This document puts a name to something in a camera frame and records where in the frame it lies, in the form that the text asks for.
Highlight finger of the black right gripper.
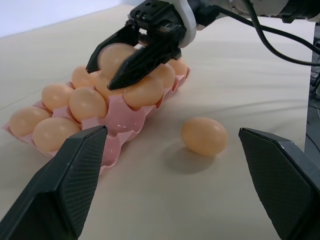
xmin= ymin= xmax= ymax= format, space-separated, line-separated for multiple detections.
xmin=106 ymin=39 xmax=182 ymax=91
xmin=85 ymin=24 xmax=142 ymax=74

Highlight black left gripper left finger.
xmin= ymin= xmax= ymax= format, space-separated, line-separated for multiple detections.
xmin=0 ymin=125 xmax=109 ymax=240

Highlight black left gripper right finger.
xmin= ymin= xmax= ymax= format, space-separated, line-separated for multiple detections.
xmin=238 ymin=127 xmax=320 ymax=240

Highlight beige egg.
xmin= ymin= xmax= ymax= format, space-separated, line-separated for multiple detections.
xmin=169 ymin=58 xmax=189 ymax=76
xmin=32 ymin=117 xmax=81 ymax=153
xmin=96 ymin=44 xmax=141 ymax=77
xmin=94 ymin=70 xmax=126 ymax=100
xmin=71 ymin=65 xmax=99 ymax=89
xmin=180 ymin=116 xmax=229 ymax=157
xmin=41 ymin=82 xmax=75 ymax=114
xmin=8 ymin=106 xmax=52 ymax=137
xmin=149 ymin=63 xmax=177 ymax=90
xmin=68 ymin=86 xmax=109 ymax=124
xmin=123 ymin=74 xmax=165 ymax=110

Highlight pink plastic egg tray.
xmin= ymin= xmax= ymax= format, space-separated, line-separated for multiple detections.
xmin=1 ymin=59 xmax=192 ymax=175

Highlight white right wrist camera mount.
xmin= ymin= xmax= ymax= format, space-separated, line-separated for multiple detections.
xmin=172 ymin=0 xmax=201 ymax=49

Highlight dark tangled background cables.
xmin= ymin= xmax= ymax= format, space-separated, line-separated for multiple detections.
xmin=307 ymin=71 xmax=320 ymax=112

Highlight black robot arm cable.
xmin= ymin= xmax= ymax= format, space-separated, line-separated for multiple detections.
xmin=246 ymin=0 xmax=320 ymax=67
xmin=216 ymin=6 xmax=320 ymax=55

